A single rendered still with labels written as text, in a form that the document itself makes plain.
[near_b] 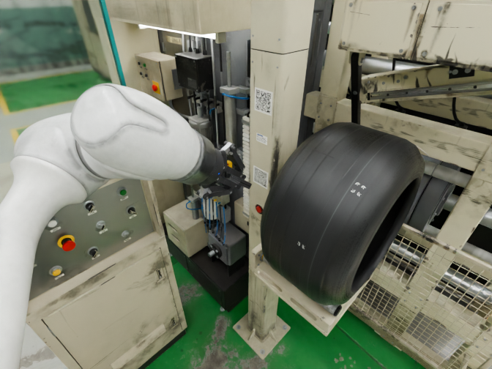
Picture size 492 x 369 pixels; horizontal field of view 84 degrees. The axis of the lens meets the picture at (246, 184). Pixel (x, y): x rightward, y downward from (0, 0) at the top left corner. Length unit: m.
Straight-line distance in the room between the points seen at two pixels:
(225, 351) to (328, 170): 1.47
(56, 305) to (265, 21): 1.18
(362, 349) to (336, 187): 1.50
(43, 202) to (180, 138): 0.20
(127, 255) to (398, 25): 1.23
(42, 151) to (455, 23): 0.90
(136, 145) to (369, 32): 0.80
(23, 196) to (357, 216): 0.62
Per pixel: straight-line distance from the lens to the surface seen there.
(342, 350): 2.05
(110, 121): 0.33
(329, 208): 0.70
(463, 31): 0.92
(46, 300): 1.28
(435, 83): 1.09
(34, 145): 0.46
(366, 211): 0.71
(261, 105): 0.92
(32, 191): 0.45
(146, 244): 1.29
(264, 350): 1.95
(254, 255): 1.12
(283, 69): 0.85
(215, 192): 0.58
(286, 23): 0.83
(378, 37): 0.98
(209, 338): 2.01
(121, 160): 0.35
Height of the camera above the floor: 1.81
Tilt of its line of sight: 36 degrees down
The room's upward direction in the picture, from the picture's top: straight up
